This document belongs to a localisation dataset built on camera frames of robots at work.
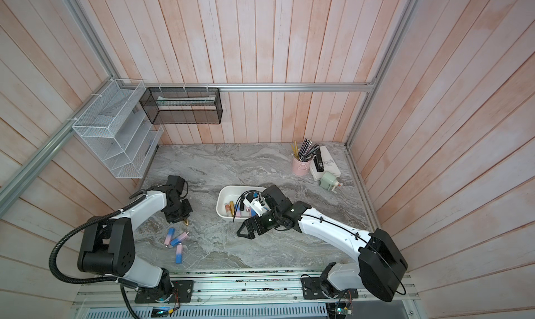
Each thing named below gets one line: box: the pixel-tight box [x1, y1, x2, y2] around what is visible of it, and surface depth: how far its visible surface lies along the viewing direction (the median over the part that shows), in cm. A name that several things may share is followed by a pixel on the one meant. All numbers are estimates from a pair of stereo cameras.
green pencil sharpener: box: [319, 171, 343, 194], surface depth 100 cm
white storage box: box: [215, 185, 267, 222], surface depth 97 cm
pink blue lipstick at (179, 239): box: [169, 231, 190, 248], surface depth 87 cm
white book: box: [309, 145, 343, 182], surface depth 110 cm
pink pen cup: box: [291, 156, 311, 176], surface depth 103 cm
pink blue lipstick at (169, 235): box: [164, 227, 176, 248], surface depth 87 cm
